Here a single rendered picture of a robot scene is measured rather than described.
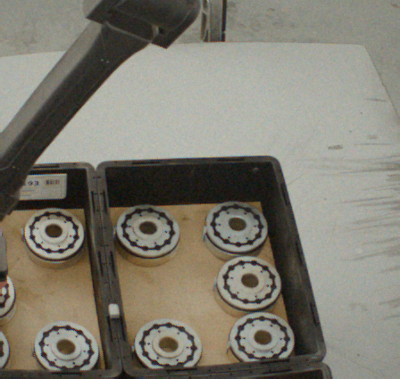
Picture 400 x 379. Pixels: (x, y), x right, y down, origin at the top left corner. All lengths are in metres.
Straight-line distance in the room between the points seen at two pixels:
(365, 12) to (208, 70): 1.61
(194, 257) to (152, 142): 0.39
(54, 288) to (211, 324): 0.25
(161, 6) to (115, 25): 0.05
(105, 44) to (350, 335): 0.84
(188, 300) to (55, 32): 1.84
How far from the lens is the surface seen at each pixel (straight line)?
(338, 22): 3.37
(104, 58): 0.97
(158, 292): 1.42
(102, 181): 1.42
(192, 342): 1.34
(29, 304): 1.40
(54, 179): 1.45
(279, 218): 1.45
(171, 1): 0.93
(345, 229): 1.73
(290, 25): 3.28
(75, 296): 1.41
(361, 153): 1.88
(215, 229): 1.47
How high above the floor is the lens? 2.01
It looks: 49 degrees down
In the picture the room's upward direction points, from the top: 11 degrees clockwise
